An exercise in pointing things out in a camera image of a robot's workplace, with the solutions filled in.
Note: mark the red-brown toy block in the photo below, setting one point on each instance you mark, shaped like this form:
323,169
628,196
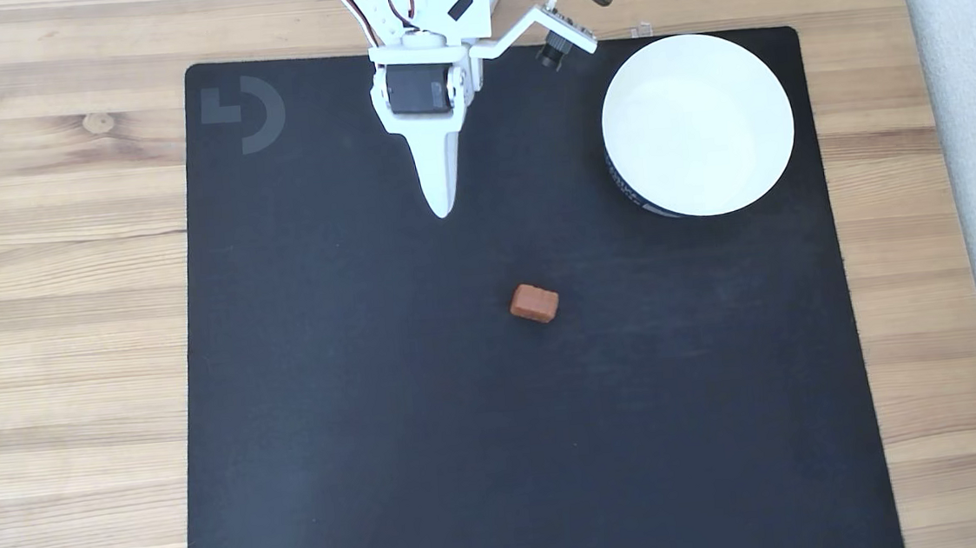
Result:
534,303

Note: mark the camera module on white bracket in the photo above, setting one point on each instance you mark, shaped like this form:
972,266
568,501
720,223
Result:
556,38

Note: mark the small clear plastic clip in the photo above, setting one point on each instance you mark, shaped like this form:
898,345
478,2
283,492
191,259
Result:
641,29

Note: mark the black mouse mat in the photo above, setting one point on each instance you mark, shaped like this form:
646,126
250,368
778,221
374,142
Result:
376,405

